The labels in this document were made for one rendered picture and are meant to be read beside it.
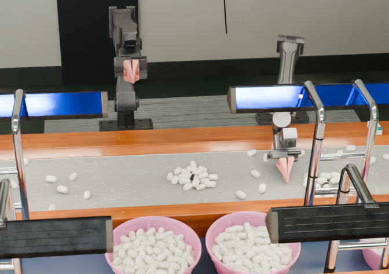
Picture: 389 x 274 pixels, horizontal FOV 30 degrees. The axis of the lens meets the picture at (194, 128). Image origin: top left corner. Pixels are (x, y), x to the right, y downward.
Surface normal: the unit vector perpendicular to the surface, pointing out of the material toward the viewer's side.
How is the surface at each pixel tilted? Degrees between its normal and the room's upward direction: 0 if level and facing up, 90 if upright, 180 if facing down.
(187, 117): 0
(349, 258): 0
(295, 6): 90
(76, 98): 58
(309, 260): 0
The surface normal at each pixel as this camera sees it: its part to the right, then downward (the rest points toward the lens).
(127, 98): 0.14, 0.04
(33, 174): 0.04, -0.84
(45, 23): 0.15, 0.53
